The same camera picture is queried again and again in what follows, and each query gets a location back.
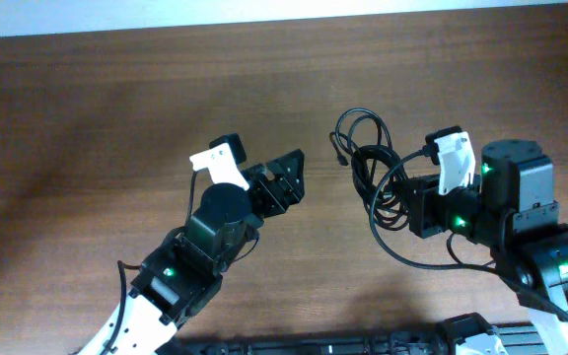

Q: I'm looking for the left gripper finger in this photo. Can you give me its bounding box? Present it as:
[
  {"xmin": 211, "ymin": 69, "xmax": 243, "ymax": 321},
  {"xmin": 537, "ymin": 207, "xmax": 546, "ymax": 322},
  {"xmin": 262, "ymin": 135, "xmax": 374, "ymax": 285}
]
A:
[
  {"xmin": 266, "ymin": 149, "xmax": 305, "ymax": 201},
  {"xmin": 271, "ymin": 176, "xmax": 300, "ymax": 210}
]

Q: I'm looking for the black usb cable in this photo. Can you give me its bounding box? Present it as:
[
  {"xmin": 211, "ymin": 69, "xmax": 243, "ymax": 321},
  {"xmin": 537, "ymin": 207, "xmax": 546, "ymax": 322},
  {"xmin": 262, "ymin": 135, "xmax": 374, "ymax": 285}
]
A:
[{"xmin": 328, "ymin": 107, "xmax": 412, "ymax": 232}]

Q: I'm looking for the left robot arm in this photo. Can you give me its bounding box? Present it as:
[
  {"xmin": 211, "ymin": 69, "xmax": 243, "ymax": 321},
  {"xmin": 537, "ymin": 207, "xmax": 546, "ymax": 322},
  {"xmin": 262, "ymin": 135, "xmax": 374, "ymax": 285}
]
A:
[{"xmin": 81, "ymin": 145, "xmax": 305, "ymax": 355}]

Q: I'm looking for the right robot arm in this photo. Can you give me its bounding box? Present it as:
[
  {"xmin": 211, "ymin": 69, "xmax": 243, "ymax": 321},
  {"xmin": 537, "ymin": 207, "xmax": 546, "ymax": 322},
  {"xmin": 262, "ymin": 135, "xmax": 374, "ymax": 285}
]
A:
[{"xmin": 394, "ymin": 139, "xmax": 568, "ymax": 354}]

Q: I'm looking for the right camera cable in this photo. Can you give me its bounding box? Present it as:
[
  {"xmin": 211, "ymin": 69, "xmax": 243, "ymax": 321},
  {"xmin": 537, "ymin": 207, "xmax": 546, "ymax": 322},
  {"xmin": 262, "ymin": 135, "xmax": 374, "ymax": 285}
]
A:
[{"xmin": 368, "ymin": 150, "xmax": 568, "ymax": 342}]

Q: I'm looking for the camera cable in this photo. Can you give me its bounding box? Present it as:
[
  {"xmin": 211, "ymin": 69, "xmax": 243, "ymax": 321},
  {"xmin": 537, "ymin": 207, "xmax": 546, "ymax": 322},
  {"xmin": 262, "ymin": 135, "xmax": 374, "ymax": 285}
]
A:
[
  {"xmin": 368, "ymin": 150, "xmax": 568, "ymax": 342},
  {"xmin": 101, "ymin": 170, "xmax": 201, "ymax": 355}
]

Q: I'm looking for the left camera cable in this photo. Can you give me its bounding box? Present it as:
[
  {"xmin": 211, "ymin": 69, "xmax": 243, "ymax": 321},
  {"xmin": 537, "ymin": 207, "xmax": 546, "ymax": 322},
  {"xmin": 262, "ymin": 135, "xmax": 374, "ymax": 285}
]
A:
[{"xmin": 101, "ymin": 170, "xmax": 201, "ymax": 355}]

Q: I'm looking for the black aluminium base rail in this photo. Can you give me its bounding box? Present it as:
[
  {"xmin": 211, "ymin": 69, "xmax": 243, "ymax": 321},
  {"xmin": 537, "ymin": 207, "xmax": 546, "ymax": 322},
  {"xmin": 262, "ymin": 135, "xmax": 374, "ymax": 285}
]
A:
[{"xmin": 157, "ymin": 313, "xmax": 547, "ymax": 355}]

